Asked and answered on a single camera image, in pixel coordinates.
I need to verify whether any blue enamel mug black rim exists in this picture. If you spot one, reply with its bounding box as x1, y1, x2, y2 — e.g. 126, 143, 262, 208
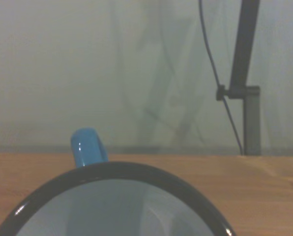
0, 127, 237, 236

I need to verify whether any black camera cable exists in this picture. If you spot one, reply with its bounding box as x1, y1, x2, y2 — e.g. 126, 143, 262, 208
198, 0, 243, 156

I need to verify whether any black camera stand pole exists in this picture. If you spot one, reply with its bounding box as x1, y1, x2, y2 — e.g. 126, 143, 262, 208
216, 0, 262, 156

